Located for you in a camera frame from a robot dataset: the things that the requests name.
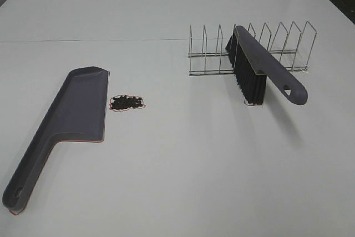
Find pile of coffee beans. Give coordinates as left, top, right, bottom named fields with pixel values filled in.
left=109, top=95, right=146, bottom=112

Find purple hand brush black bristles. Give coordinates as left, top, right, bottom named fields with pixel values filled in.
left=225, top=26, right=308, bottom=105

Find purple plastic dustpan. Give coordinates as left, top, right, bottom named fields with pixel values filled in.
left=2, top=67, right=109, bottom=215

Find metal wire rack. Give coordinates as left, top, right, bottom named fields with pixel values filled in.
left=187, top=21, right=318, bottom=76

